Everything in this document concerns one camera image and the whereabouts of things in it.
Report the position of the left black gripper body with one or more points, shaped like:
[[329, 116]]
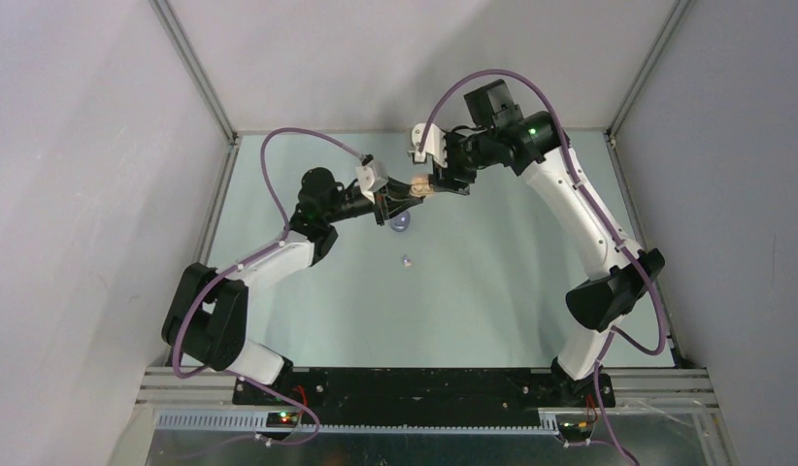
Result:
[[360, 205]]

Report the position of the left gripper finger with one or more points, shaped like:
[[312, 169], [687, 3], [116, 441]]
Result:
[[392, 207], [397, 189]]

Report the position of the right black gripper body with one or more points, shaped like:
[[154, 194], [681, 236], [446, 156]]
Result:
[[466, 154]]

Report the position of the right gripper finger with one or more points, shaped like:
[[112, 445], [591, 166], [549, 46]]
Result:
[[448, 185], [440, 171]]

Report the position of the beige earbud charging case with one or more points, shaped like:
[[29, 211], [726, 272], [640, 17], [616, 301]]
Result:
[[421, 187]]

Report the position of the purple earbud charging case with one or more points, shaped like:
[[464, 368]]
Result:
[[401, 223]]

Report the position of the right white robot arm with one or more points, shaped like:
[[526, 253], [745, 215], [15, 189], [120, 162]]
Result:
[[619, 270]]

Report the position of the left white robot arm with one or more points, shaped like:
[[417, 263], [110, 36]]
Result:
[[208, 317]]

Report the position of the left controller board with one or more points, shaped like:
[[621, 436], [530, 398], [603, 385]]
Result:
[[282, 420]]

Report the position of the controller board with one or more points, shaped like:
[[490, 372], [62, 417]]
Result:
[[582, 426], [282, 420]]

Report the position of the right controller board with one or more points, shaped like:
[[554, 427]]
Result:
[[582, 426]]

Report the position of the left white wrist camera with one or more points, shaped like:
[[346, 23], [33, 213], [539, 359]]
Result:
[[371, 176]]

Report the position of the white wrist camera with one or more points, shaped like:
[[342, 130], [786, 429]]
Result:
[[427, 145], [371, 176]]

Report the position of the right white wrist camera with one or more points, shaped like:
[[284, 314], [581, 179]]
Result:
[[427, 145]]

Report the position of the aluminium frame rail front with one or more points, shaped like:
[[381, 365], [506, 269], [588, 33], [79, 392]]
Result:
[[205, 402]]

